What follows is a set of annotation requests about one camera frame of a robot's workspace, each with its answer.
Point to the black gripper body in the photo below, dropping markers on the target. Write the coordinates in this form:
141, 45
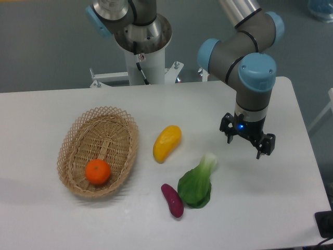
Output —
251, 131

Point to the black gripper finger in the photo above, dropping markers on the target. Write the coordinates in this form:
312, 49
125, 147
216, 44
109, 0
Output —
227, 127
265, 145

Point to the orange fruit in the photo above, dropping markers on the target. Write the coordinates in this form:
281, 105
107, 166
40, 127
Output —
97, 171

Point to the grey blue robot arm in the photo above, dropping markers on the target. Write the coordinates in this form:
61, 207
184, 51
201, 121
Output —
240, 62

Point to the woven wicker basket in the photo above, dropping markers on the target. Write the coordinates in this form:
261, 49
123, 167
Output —
106, 133

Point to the yellow mango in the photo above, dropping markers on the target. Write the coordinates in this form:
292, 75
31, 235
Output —
166, 143

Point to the green bok choy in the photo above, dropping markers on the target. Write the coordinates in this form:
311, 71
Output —
194, 187

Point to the black device at edge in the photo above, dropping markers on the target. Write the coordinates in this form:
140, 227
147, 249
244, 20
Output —
324, 223

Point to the purple sweet potato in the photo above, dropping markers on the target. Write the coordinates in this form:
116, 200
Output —
174, 202

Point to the blue bag in corner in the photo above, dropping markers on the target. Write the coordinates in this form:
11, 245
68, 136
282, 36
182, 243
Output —
321, 10

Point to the white frame at right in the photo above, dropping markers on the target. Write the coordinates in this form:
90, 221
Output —
322, 117

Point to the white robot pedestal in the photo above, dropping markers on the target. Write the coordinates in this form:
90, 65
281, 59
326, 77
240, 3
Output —
144, 52

